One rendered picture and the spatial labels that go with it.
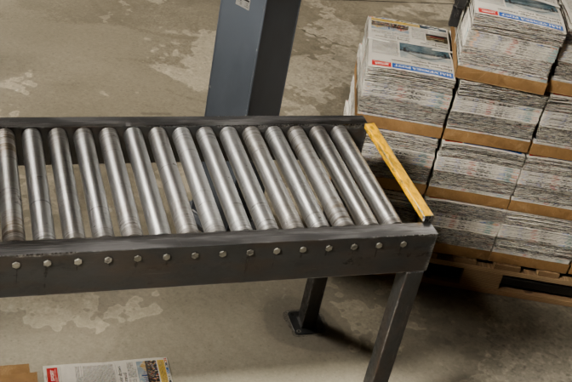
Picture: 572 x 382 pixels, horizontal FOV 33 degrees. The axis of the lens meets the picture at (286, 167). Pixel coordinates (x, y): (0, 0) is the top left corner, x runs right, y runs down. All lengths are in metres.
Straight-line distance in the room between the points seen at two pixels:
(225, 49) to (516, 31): 0.93
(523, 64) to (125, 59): 2.12
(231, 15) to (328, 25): 2.11
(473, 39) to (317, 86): 1.68
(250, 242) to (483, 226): 1.36
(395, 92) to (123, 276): 1.24
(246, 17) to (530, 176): 1.08
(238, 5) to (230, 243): 1.10
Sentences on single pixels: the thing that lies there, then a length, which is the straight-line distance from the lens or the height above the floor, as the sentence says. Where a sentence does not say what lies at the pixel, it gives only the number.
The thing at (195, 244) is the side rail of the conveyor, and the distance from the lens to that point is 2.17.
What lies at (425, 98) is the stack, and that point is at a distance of 3.07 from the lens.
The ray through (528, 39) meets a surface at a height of 1.01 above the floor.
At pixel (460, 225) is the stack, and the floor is 0.27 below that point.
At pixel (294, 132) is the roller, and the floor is 0.80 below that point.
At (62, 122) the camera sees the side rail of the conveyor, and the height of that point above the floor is 0.80.
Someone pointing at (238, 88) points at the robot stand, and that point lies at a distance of 3.18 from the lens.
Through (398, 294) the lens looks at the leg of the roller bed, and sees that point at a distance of 2.48.
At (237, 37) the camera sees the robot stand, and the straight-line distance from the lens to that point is 3.12.
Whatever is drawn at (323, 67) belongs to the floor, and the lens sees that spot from 4.74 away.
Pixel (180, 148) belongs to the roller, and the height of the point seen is 0.79.
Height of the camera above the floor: 2.16
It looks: 33 degrees down
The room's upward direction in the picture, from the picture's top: 12 degrees clockwise
